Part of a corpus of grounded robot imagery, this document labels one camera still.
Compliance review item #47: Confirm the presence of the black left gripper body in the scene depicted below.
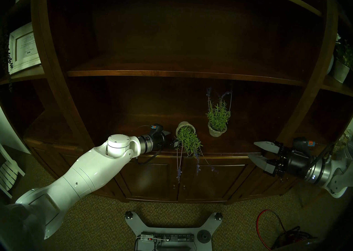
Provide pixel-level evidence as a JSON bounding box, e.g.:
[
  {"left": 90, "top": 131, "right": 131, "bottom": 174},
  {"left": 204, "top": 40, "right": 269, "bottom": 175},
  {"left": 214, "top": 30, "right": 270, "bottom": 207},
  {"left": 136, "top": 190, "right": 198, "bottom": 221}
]
[{"left": 151, "top": 131, "right": 177, "bottom": 152}]

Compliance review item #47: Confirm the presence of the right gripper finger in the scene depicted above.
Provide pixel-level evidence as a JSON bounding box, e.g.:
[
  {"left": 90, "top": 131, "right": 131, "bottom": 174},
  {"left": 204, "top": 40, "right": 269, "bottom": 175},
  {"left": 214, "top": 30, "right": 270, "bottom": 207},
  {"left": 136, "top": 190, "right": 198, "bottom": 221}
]
[
  {"left": 254, "top": 141, "right": 280, "bottom": 155},
  {"left": 248, "top": 153, "right": 276, "bottom": 176}
]

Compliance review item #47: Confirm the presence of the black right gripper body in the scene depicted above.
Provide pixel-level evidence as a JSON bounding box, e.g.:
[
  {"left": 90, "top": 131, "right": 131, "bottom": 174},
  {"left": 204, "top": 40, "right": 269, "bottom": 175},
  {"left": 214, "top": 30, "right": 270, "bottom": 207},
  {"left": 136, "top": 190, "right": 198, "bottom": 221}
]
[{"left": 272, "top": 140, "right": 314, "bottom": 178}]

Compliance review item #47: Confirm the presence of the fake lavender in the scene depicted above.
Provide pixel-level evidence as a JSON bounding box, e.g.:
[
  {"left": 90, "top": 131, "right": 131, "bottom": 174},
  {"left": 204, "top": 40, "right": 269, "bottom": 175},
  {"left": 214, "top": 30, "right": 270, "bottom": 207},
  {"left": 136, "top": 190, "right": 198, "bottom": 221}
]
[
  {"left": 176, "top": 121, "right": 220, "bottom": 182},
  {"left": 205, "top": 87, "right": 232, "bottom": 137}
]

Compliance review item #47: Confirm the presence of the green plant in white pot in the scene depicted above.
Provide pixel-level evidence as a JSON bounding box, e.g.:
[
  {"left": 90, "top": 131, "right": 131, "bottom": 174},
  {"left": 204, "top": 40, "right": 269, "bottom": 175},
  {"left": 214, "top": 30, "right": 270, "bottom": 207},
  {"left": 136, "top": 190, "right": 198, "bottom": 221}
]
[{"left": 332, "top": 34, "right": 353, "bottom": 83}]

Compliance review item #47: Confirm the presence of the dark trailing plant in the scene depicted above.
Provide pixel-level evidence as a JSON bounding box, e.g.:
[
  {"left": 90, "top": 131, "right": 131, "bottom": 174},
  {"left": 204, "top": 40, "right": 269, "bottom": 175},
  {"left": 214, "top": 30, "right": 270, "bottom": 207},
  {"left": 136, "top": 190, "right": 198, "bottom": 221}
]
[{"left": 1, "top": 19, "right": 14, "bottom": 92}]

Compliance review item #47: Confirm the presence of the wooden cabinet door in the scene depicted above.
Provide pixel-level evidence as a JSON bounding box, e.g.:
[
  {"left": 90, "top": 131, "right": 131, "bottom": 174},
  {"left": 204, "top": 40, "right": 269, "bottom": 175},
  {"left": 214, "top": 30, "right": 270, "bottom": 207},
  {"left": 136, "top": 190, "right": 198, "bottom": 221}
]
[
  {"left": 121, "top": 159, "right": 180, "bottom": 202},
  {"left": 181, "top": 158, "right": 248, "bottom": 202}
]

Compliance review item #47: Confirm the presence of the clear vase with twigs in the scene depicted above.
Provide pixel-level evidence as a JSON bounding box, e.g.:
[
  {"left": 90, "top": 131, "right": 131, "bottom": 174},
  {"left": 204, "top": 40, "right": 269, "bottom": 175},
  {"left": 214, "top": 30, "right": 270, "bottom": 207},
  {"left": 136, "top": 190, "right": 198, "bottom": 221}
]
[{"left": 338, "top": 128, "right": 353, "bottom": 154}]

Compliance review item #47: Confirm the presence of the dark wooden shelf cabinet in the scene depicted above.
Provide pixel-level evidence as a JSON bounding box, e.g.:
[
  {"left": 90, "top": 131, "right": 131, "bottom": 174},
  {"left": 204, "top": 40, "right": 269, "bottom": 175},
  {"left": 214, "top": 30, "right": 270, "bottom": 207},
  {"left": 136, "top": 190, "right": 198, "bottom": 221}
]
[{"left": 0, "top": 0, "right": 353, "bottom": 205}]

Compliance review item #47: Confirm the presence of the black power strip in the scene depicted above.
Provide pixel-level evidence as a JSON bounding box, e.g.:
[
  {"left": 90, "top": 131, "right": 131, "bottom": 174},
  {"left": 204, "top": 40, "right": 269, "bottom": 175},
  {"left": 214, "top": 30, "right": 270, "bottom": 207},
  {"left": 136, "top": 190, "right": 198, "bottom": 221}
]
[{"left": 141, "top": 233, "right": 195, "bottom": 242}]

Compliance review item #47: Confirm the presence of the black round disk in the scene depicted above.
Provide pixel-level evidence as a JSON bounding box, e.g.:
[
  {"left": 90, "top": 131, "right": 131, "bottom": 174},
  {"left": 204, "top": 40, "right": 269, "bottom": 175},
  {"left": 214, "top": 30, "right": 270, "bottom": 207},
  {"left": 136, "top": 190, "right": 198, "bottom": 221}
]
[{"left": 197, "top": 230, "right": 211, "bottom": 244}]

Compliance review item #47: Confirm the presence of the white slatted wooden chair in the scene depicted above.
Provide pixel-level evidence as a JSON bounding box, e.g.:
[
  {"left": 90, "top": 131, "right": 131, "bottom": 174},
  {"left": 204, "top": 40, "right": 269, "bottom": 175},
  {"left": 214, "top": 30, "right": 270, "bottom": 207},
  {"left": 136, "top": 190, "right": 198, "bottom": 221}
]
[{"left": 0, "top": 143, "right": 26, "bottom": 198}]

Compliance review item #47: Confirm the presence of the white framed certificate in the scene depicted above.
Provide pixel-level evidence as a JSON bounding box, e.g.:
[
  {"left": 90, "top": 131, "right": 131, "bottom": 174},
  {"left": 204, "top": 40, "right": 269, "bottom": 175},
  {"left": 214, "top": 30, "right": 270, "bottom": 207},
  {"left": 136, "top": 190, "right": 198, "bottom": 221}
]
[{"left": 8, "top": 22, "right": 42, "bottom": 75}]

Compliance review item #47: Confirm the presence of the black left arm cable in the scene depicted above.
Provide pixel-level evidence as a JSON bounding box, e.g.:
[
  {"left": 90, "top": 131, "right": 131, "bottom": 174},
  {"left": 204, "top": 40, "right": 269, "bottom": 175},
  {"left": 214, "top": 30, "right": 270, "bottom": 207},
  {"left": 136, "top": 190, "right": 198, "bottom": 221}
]
[{"left": 137, "top": 148, "right": 164, "bottom": 165}]

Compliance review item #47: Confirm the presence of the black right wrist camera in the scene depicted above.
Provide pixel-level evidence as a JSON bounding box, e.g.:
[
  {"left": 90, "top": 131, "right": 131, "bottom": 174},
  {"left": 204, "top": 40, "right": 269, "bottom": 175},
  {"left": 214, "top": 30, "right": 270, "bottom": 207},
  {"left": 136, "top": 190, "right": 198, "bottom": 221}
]
[{"left": 293, "top": 137, "right": 316, "bottom": 154}]

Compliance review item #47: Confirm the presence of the braided right arm cable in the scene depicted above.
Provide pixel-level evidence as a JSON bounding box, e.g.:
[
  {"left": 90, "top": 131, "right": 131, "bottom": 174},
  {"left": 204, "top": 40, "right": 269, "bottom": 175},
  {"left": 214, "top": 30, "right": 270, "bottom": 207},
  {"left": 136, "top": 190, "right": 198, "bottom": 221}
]
[{"left": 310, "top": 142, "right": 335, "bottom": 168}]

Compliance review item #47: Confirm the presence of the black and red cable coil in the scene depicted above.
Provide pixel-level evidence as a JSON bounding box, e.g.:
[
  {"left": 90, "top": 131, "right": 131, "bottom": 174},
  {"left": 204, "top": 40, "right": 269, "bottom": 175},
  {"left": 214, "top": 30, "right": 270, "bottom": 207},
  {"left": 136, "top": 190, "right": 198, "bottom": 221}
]
[{"left": 272, "top": 226, "right": 313, "bottom": 251}]

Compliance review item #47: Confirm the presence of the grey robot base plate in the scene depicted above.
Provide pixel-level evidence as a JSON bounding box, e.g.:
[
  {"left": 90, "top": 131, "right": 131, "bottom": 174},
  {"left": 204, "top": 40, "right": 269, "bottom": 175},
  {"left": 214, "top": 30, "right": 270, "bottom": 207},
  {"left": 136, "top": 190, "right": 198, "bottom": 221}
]
[{"left": 125, "top": 211, "right": 223, "bottom": 251}]

